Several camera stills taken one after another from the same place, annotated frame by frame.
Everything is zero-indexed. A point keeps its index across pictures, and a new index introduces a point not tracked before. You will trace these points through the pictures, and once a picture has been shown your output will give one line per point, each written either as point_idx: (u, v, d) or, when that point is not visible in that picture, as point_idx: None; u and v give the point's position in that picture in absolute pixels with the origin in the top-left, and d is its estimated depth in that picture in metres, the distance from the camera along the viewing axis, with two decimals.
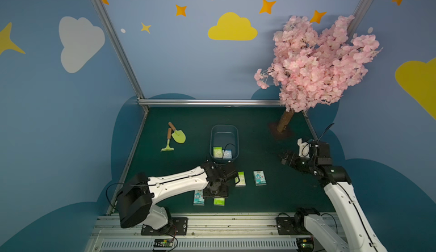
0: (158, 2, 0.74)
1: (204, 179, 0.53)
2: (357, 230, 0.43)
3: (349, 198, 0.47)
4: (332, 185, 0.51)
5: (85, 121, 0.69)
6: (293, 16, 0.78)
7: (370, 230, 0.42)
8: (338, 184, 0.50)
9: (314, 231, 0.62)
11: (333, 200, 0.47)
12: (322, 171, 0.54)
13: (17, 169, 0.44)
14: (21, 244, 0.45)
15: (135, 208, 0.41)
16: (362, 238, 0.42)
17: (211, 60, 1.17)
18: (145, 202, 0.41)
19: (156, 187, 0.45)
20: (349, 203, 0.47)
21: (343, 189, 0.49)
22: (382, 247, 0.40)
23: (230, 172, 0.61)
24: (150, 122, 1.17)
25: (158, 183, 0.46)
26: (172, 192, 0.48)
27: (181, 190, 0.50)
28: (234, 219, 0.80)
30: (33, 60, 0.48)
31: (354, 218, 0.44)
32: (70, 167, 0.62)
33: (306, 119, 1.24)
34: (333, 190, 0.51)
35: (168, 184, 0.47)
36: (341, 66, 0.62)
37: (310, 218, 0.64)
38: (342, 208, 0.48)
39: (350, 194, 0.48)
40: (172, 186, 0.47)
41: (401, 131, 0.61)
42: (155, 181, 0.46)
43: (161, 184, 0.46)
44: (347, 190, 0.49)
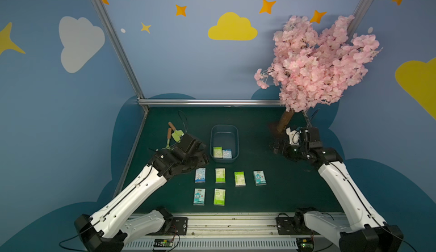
0: (158, 2, 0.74)
1: (154, 176, 0.45)
2: (354, 204, 0.44)
3: (344, 176, 0.49)
4: (326, 166, 0.52)
5: (84, 121, 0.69)
6: (293, 16, 0.78)
7: (367, 204, 0.43)
8: (331, 164, 0.52)
9: (314, 225, 0.62)
11: (330, 180, 0.52)
12: (315, 154, 0.55)
13: (17, 169, 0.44)
14: (21, 244, 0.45)
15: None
16: (360, 210, 0.43)
17: (211, 60, 1.17)
18: (98, 242, 0.37)
19: (102, 222, 0.39)
20: (345, 180, 0.48)
21: (337, 168, 0.50)
22: (379, 217, 0.41)
23: (188, 148, 0.53)
24: (150, 122, 1.17)
25: (102, 216, 0.40)
26: (126, 211, 0.42)
27: (135, 204, 0.44)
28: (234, 219, 0.80)
30: (33, 60, 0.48)
31: (350, 193, 0.46)
32: (70, 167, 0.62)
33: (305, 118, 1.23)
34: (327, 169, 0.52)
35: (115, 210, 0.41)
36: (341, 66, 0.62)
37: (308, 214, 0.65)
38: (339, 185, 0.49)
39: (344, 172, 0.50)
40: (121, 209, 0.41)
41: (402, 131, 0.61)
42: (100, 215, 0.40)
43: (108, 215, 0.40)
44: (341, 168, 0.50)
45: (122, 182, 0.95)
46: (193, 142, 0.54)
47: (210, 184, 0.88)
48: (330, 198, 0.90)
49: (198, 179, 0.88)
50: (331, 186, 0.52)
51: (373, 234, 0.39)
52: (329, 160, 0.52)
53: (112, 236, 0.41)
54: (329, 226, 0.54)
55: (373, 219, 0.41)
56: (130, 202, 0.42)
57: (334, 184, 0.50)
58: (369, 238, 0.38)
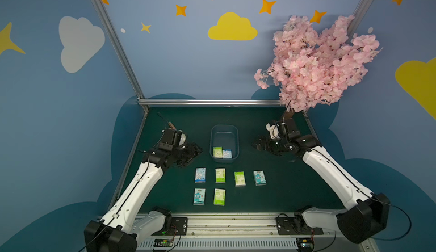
0: (158, 2, 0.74)
1: (154, 168, 0.50)
2: (343, 183, 0.46)
3: (327, 159, 0.51)
4: (309, 152, 0.54)
5: (85, 120, 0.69)
6: (293, 16, 0.78)
7: (353, 179, 0.46)
8: (314, 150, 0.53)
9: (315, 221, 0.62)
11: (317, 165, 0.53)
12: (296, 143, 0.57)
13: (17, 169, 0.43)
14: (21, 244, 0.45)
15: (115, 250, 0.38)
16: (349, 188, 0.44)
17: (211, 60, 1.17)
18: (120, 234, 0.38)
19: (117, 218, 0.40)
20: (328, 162, 0.50)
21: (319, 153, 0.52)
22: (366, 190, 0.44)
23: (174, 141, 0.60)
24: (149, 122, 1.17)
25: (114, 214, 0.41)
26: (136, 205, 0.44)
27: (143, 198, 0.47)
28: (234, 219, 0.80)
30: (33, 60, 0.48)
31: (336, 174, 0.47)
32: (70, 167, 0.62)
33: (306, 119, 1.24)
34: (311, 156, 0.53)
35: (126, 205, 0.43)
36: (341, 66, 0.62)
37: (307, 212, 0.65)
38: (325, 168, 0.50)
39: (326, 156, 0.52)
40: (131, 202, 0.43)
41: (401, 131, 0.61)
42: (112, 215, 0.41)
43: (120, 211, 0.41)
44: (323, 152, 0.53)
45: (122, 182, 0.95)
46: (176, 135, 0.60)
47: (210, 184, 0.88)
48: (330, 198, 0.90)
49: (198, 179, 0.88)
50: (319, 172, 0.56)
51: (367, 208, 0.40)
52: (309, 145, 0.55)
53: (129, 231, 0.42)
54: (328, 216, 0.54)
55: (361, 193, 0.43)
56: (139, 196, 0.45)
57: (321, 167, 0.52)
58: (365, 213, 0.40)
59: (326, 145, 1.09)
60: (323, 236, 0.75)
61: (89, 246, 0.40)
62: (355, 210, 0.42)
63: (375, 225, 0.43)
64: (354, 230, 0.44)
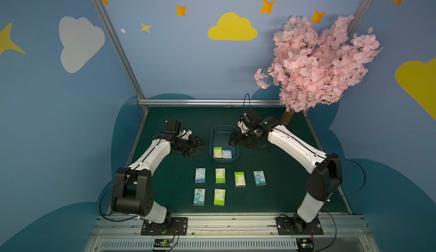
0: (158, 2, 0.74)
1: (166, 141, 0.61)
2: (302, 151, 0.52)
3: (287, 134, 0.56)
4: (271, 131, 0.59)
5: (85, 120, 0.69)
6: (293, 16, 0.78)
7: (309, 146, 0.52)
8: (275, 128, 0.59)
9: (309, 214, 0.63)
11: (280, 142, 0.58)
12: (259, 127, 0.62)
13: (17, 168, 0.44)
14: (21, 244, 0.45)
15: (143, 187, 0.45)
16: (308, 155, 0.50)
17: (211, 60, 1.17)
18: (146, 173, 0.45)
19: (141, 165, 0.49)
20: (289, 137, 0.56)
21: (280, 130, 0.58)
22: (321, 152, 0.50)
23: (176, 127, 0.72)
24: (149, 122, 1.17)
25: (139, 162, 0.50)
26: (154, 162, 0.52)
27: (159, 159, 0.55)
28: (234, 219, 0.80)
30: (33, 61, 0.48)
31: (297, 146, 0.53)
32: (70, 167, 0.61)
33: (306, 119, 1.24)
34: (274, 134, 0.58)
35: (147, 158, 0.52)
36: (341, 66, 0.62)
37: (300, 209, 0.67)
38: (287, 143, 0.56)
39: (285, 131, 0.57)
40: (151, 157, 0.53)
41: (401, 131, 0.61)
42: (135, 165, 0.48)
43: (143, 162, 0.50)
44: (282, 128, 0.59)
45: None
46: (176, 124, 0.72)
47: (210, 184, 0.88)
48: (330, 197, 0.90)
49: (198, 179, 0.88)
50: (283, 147, 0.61)
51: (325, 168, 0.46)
52: (271, 125, 0.60)
53: None
54: (309, 198, 0.59)
55: (318, 156, 0.49)
56: (158, 154, 0.55)
57: (283, 143, 0.57)
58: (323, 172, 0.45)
59: (326, 145, 1.09)
60: (323, 236, 0.75)
61: (117, 188, 0.45)
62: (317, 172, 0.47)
63: (334, 182, 0.50)
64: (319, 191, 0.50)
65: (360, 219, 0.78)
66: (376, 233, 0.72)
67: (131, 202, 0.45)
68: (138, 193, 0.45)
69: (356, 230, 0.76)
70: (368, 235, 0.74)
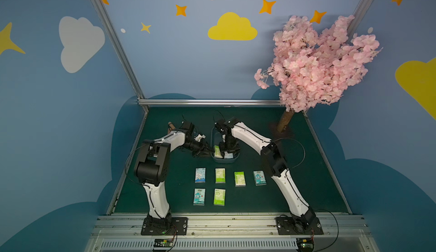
0: (157, 3, 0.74)
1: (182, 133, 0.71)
2: (253, 139, 0.68)
3: (243, 127, 0.73)
4: (233, 127, 0.75)
5: (85, 120, 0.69)
6: (293, 16, 0.78)
7: (259, 135, 0.68)
8: (237, 125, 0.74)
9: (294, 205, 0.68)
11: (239, 135, 0.75)
12: (223, 126, 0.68)
13: (17, 168, 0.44)
14: (21, 244, 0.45)
15: (163, 153, 0.54)
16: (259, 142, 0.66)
17: (210, 59, 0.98)
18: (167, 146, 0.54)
19: (163, 141, 0.57)
20: (244, 130, 0.72)
21: (239, 125, 0.74)
22: (267, 139, 0.66)
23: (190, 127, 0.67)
24: (150, 122, 1.17)
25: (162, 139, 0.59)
26: (173, 143, 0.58)
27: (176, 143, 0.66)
28: (234, 219, 0.80)
30: (33, 61, 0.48)
31: (250, 135, 0.69)
32: (70, 167, 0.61)
33: (306, 119, 1.24)
34: (235, 130, 0.74)
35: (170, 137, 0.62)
36: (341, 66, 0.62)
37: (289, 205, 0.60)
38: (244, 136, 0.72)
39: (242, 125, 0.74)
40: (171, 138, 0.63)
41: (401, 131, 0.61)
42: (158, 140, 0.58)
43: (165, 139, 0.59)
44: (240, 124, 0.75)
45: (122, 182, 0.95)
46: (192, 125, 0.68)
47: (210, 184, 0.88)
48: (330, 197, 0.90)
49: (198, 179, 0.88)
50: (241, 139, 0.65)
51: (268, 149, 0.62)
52: (232, 124, 0.76)
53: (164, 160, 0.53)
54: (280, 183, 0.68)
55: (264, 142, 0.65)
56: (176, 138, 0.65)
57: (241, 136, 0.74)
58: (267, 152, 0.61)
59: (326, 145, 1.09)
60: (323, 236, 0.75)
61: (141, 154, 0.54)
62: (261, 153, 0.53)
63: (279, 160, 0.65)
64: (267, 166, 0.65)
65: (360, 219, 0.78)
66: (376, 233, 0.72)
67: (150, 169, 0.53)
68: (158, 160, 0.53)
69: (356, 230, 0.76)
70: (368, 235, 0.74)
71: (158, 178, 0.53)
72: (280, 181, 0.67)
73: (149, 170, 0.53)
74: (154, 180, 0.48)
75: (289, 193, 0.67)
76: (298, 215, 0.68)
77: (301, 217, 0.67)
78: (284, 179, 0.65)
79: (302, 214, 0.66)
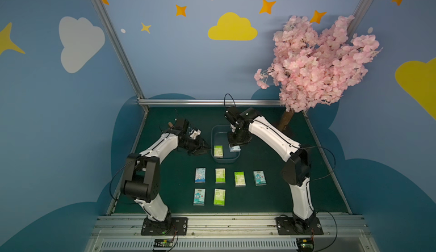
0: (157, 2, 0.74)
1: (175, 137, 0.64)
2: (279, 142, 0.56)
3: (267, 126, 0.60)
4: (251, 124, 0.62)
5: (85, 120, 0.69)
6: (293, 16, 0.78)
7: (285, 136, 0.57)
8: (256, 121, 0.61)
9: (304, 209, 0.64)
11: (259, 133, 0.62)
12: (240, 118, 0.64)
13: (17, 169, 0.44)
14: (21, 244, 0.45)
15: (152, 169, 0.48)
16: (284, 145, 0.55)
17: (210, 60, 1.17)
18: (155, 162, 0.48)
19: (151, 152, 0.52)
20: (267, 128, 0.59)
21: (259, 122, 0.61)
22: (295, 143, 0.55)
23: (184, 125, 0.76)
24: (150, 122, 1.17)
25: (150, 150, 0.53)
26: (163, 152, 0.55)
27: (167, 150, 0.59)
28: (234, 219, 0.80)
30: (33, 61, 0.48)
31: (274, 136, 0.57)
32: (69, 167, 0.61)
33: (306, 119, 1.24)
34: (254, 126, 0.61)
35: (157, 147, 0.55)
36: (341, 66, 0.62)
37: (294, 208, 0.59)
38: (265, 134, 0.60)
39: (264, 123, 0.60)
40: (161, 147, 0.56)
41: (402, 131, 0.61)
42: (145, 151, 0.52)
43: (154, 150, 0.54)
44: (261, 120, 0.61)
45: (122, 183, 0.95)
46: (187, 122, 0.78)
47: (210, 184, 0.88)
48: (330, 198, 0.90)
49: (198, 179, 0.88)
50: (263, 138, 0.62)
51: (297, 156, 0.52)
52: (251, 116, 0.63)
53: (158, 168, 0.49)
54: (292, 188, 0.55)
55: (293, 147, 0.54)
56: (167, 145, 0.58)
57: (261, 134, 0.61)
58: (296, 160, 0.51)
59: (326, 145, 1.09)
60: (323, 236, 0.75)
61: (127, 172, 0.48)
62: (290, 161, 0.53)
63: (304, 168, 0.56)
64: (290, 176, 0.57)
65: (360, 219, 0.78)
66: (376, 233, 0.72)
67: (138, 186, 0.48)
68: (146, 177, 0.48)
69: (356, 230, 0.76)
70: (368, 235, 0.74)
71: (149, 196, 0.47)
72: (298, 190, 0.61)
73: (137, 188, 0.48)
74: (145, 197, 0.48)
75: (302, 201, 0.63)
76: (302, 218, 0.67)
77: (306, 219, 0.66)
78: (304, 189, 0.59)
79: (307, 217, 0.65)
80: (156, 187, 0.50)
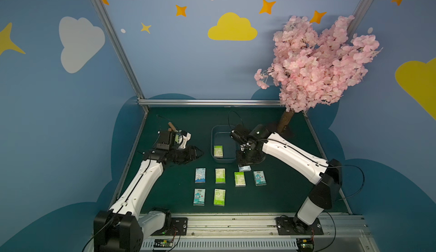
0: (158, 2, 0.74)
1: (156, 165, 0.54)
2: (304, 163, 0.48)
3: (284, 144, 0.52)
4: (265, 143, 0.54)
5: (85, 120, 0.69)
6: (293, 16, 0.78)
7: (309, 154, 0.50)
8: (270, 139, 0.54)
9: (310, 217, 0.63)
11: (276, 152, 0.54)
12: (251, 138, 0.57)
13: (17, 169, 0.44)
14: (20, 245, 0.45)
15: (127, 235, 0.39)
16: (310, 166, 0.47)
17: (210, 60, 1.17)
18: (129, 222, 0.39)
19: (125, 206, 0.42)
20: (285, 146, 0.52)
21: (275, 140, 0.53)
22: (319, 160, 0.48)
23: (170, 139, 0.64)
24: (150, 123, 1.17)
25: (123, 202, 0.43)
26: (141, 196, 0.46)
27: (146, 190, 0.48)
28: (234, 219, 0.80)
30: (33, 60, 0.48)
31: (297, 156, 0.50)
32: (69, 167, 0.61)
33: (306, 119, 1.24)
34: (269, 146, 0.54)
35: (133, 195, 0.45)
36: (341, 66, 0.62)
37: (300, 213, 0.66)
38: (284, 154, 0.52)
39: (281, 141, 0.53)
40: (138, 191, 0.46)
41: (401, 131, 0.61)
42: (119, 206, 0.42)
43: (128, 200, 0.44)
44: (276, 137, 0.54)
45: (122, 182, 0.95)
46: (172, 134, 0.65)
47: (210, 184, 0.88)
48: None
49: (198, 179, 0.88)
50: (281, 158, 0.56)
51: (330, 179, 0.44)
52: (264, 135, 0.55)
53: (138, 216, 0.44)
54: (310, 204, 0.58)
55: (321, 167, 0.47)
56: (146, 183, 0.48)
57: (279, 154, 0.54)
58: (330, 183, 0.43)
59: (326, 145, 1.09)
60: (323, 236, 0.75)
61: (96, 238, 0.40)
62: (323, 185, 0.45)
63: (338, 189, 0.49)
64: (323, 202, 0.49)
65: (360, 219, 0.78)
66: (377, 234, 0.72)
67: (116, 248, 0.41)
68: (121, 243, 0.40)
69: (356, 230, 0.76)
70: (368, 235, 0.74)
71: None
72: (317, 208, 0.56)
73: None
74: None
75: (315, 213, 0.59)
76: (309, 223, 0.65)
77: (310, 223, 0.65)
78: None
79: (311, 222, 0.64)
80: (139, 243, 0.44)
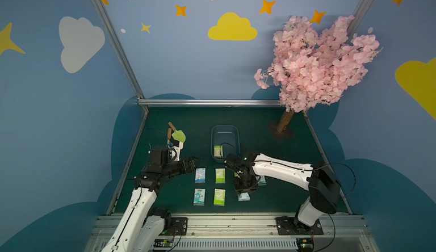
0: (158, 2, 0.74)
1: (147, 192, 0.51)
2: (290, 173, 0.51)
3: (269, 161, 0.56)
4: (255, 166, 0.58)
5: (84, 120, 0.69)
6: (293, 16, 0.78)
7: (293, 163, 0.52)
8: (255, 160, 0.59)
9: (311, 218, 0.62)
11: (265, 172, 0.58)
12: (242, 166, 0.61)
13: (17, 168, 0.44)
14: (20, 245, 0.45)
15: None
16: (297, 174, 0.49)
17: (210, 60, 1.17)
18: None
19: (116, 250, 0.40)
20: (271, 163, 0.55)
21: (260, 160, 0.58)
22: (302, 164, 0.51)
23: (162, 159, 0.60)
24: (150, 122, 1.17)
25: (113, 246, 0.41)
26: (135, 231, 0.45)
27: (141, 223, 0.48)
28: (234, 219, 0.80)
30: (33, 59, 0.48)
31: (283, 168, 0.53)
32: (68, 167, 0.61)
33: (305, 119, 1.22)
34: (259, 169, 0.58)
35: (124, 234, 0.43)
36: (341, 66, 0.62)
37: (300, 214, 0.66)
38: (273, 171, 0.55)
39: (266, 159, 0.58)
40: (130, 228, 0.44)
41: (402, 131, 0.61)
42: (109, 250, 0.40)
43: (119, 240, 0.42)
44: (261, 156, 0.59)
45: (122, 182, 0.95)
46: (166, 151, 0.61)
47: (210, 184, 0.88)
48: None
49: (198, 179, 0.88)
50: (271, 175, 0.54)
51: (318, 181, 0.45)
52: (250, 159, 0.60)
53: None
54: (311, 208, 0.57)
55: (306, 172, 0.48)
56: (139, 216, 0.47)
57: (268, 172, 0.57)
58: (318, 186, 0.44)
59: (326, 145, 1.09)
60: (323, 236, 0.75)
61: None
62: (313, 189, 0.46)
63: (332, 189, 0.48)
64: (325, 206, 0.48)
65: (360, 219, 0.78)
66: (377, 234, 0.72)
67: None
68: None
69: (356, 230, 0.76)
70: (368, 235, 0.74)
71: None
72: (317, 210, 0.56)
73: None
74: None
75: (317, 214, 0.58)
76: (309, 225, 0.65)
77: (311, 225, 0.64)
78: None
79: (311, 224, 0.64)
80: None
